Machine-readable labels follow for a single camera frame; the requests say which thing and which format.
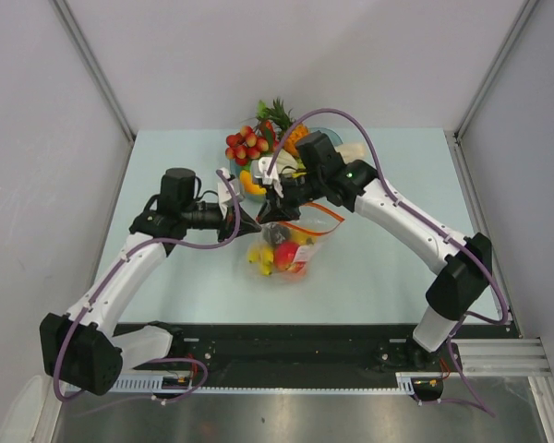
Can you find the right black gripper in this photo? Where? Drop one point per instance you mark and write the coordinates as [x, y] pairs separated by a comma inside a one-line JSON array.
[[278, 212]]

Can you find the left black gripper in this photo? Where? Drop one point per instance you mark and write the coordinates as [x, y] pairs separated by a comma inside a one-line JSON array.
[[226, 227]]

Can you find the dark purple mangosteen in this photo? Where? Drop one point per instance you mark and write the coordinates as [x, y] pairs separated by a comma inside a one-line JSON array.
[[275, 233]]

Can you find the yellow banana bunch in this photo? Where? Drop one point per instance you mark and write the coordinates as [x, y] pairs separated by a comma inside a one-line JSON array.
[[263, 255]]

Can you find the yellow bell pepper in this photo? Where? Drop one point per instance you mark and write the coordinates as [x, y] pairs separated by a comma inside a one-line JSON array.
[[301, 238]]

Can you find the clear zip top bag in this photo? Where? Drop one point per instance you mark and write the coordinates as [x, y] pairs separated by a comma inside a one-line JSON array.
[[315, 219]]

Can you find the red apple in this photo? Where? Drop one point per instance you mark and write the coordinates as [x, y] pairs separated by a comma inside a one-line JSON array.
[[284, 255]]

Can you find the orange fruit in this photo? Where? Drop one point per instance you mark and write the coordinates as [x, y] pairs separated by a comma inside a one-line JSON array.
[[297, 268]]

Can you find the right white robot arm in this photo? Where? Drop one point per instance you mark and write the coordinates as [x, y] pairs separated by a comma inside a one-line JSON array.
[[461, 264]]

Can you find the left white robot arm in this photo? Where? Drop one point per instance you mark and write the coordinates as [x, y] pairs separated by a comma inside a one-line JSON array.
[[153, 235]]

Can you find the yellow mango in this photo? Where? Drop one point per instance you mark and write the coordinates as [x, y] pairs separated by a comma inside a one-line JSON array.
[[246, 180]]

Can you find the teal plastic fruit tray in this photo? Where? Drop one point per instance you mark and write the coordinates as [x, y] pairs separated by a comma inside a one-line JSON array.
[[235, 170]]

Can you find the red strawberry cluster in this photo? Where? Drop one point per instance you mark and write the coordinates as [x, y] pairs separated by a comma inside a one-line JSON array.
[[250, 143]]

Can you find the small pineapple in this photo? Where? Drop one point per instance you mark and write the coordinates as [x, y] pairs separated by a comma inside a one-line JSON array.
[[282, 119]]

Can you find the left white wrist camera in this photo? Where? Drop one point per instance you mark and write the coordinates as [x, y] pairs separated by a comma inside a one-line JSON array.
[[229, 189]]

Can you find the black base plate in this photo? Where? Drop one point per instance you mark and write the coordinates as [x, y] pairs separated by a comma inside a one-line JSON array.
[[332, 375]]

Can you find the white slotted cable duct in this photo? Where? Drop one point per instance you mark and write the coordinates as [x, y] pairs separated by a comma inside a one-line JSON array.
[[174, 385]]

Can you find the left aluminium frame post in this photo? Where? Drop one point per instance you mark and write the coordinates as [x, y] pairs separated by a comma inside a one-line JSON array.
[[88, 58]]

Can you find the aluminium frame post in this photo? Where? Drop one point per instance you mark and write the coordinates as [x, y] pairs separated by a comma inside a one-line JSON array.
[[507, 46], [88, 58]]

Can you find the aluminium front rail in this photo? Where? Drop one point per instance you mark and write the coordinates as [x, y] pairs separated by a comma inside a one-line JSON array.
[[503, 355]]

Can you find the right aluminium frame post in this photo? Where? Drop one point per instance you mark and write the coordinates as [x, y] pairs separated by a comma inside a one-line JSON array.
[[507, 46]]

